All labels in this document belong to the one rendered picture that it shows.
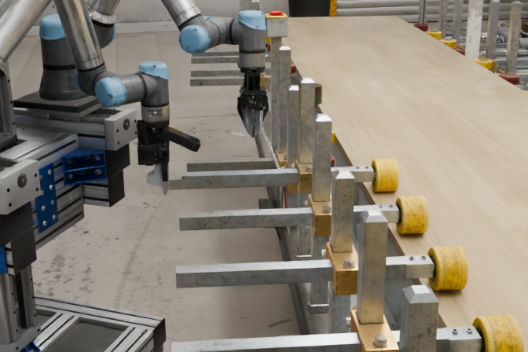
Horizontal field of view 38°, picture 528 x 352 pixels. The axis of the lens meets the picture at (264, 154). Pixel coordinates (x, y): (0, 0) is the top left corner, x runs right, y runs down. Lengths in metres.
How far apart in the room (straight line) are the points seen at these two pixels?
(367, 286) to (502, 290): 0.39
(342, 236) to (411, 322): 0.51
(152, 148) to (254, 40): 0.41
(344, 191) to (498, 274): 0.36
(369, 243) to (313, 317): 0.63
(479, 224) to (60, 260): 2.36
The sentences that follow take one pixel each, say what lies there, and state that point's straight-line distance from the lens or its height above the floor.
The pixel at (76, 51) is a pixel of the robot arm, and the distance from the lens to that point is 2.05.
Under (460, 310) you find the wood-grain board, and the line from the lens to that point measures 1.41.
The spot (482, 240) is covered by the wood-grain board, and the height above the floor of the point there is 0.90.
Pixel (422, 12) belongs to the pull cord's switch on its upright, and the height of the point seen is 0.92.
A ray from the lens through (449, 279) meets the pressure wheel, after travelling 1.43.
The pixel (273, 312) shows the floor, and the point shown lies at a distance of 3.17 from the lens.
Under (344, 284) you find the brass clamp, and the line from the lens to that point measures 1.38.
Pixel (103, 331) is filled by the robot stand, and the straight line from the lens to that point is 2.70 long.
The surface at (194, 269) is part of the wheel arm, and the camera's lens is 1.39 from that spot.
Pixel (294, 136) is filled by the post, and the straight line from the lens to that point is 2.12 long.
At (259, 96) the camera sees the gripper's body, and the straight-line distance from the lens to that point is 2.15.
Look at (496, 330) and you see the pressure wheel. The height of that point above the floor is 0.98.
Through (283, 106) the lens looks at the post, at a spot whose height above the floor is 0.98.
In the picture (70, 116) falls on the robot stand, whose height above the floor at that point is 0.99.
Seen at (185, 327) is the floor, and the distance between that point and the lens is 3.09.
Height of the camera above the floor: 1.59
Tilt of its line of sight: 18 degrees down
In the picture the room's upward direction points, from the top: straight up
